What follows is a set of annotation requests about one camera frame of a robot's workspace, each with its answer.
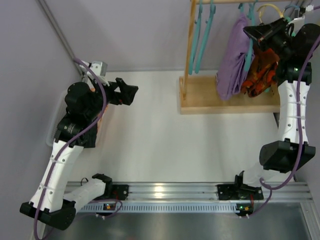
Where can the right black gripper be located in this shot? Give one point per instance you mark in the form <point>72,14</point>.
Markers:
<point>272,36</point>

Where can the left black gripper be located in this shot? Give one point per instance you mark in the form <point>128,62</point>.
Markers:
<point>116,92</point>

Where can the teal hanger with trousers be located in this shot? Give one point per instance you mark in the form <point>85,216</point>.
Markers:
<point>249,55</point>

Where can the purple trousers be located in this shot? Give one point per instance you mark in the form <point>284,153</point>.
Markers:
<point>231,73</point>

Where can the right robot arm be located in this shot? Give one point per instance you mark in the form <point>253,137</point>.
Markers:
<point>294,77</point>

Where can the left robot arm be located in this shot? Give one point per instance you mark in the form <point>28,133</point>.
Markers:
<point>76,131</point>

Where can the green trousers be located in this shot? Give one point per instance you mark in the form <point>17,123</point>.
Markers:
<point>287,19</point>

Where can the orange camouflage trousers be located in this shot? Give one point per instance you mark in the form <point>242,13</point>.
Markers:
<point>261,74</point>

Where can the empty teal hanger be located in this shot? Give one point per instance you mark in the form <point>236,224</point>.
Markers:
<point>195,38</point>
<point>205,38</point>

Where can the black trousers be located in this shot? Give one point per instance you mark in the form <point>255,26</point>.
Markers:
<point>88,139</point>

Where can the orange white garment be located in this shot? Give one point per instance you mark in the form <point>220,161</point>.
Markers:
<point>99,123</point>

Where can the wooden clothes rack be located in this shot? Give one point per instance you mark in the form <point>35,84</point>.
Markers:
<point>198,93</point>

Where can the white plastic basket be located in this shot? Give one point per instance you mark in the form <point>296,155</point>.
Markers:
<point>58,114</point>

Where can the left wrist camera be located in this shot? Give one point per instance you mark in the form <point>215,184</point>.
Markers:
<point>99,68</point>

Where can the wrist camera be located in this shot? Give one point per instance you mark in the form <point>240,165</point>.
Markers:
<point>300,14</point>
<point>99,68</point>

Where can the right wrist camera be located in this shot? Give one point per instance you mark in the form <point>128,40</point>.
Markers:
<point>300,14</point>

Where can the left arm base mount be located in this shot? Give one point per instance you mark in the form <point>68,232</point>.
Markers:
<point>116,191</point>

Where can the grey slotted cable duct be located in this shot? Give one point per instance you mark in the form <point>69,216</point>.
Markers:
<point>166,207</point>

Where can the aluminium corner frame post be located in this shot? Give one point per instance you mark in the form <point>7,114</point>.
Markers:
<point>45,8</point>

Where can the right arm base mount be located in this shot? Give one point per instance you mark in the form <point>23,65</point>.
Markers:
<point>239,192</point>

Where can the aluminium mounting rail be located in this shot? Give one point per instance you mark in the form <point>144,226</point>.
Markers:
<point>207,191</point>

